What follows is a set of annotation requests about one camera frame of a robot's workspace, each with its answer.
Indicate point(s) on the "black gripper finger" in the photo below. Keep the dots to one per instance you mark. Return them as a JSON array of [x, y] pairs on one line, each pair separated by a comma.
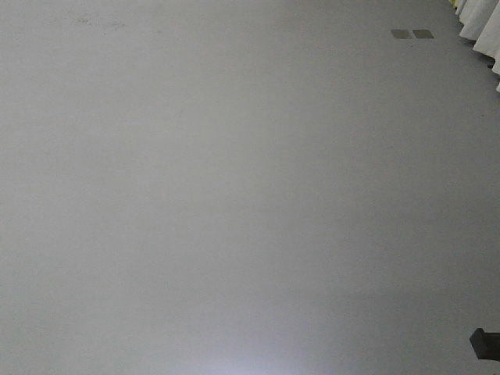
[[485, 344]]

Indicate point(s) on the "right grey floor plate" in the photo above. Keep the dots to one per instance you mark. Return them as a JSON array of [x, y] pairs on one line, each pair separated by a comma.
[[422, 34]]

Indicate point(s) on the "grey floor plate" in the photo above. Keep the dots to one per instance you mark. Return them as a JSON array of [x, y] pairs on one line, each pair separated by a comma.
[[422, 34], [401, 34]]

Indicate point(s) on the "left grey floor plate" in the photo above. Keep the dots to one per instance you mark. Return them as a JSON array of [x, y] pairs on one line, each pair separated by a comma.
[[401, 34]]

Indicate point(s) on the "white curtain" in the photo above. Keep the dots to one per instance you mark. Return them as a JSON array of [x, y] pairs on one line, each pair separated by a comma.
[[480, 24]]

